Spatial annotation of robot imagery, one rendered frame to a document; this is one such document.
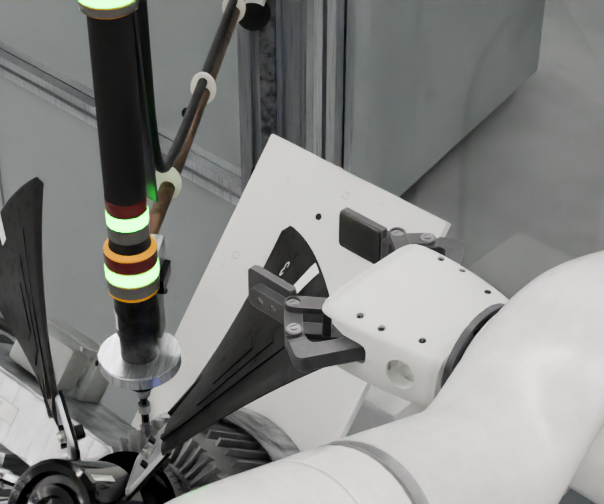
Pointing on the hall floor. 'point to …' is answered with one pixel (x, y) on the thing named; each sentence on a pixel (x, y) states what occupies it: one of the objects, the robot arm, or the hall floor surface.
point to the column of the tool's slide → (294, 78)
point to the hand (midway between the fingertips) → (307, 259)
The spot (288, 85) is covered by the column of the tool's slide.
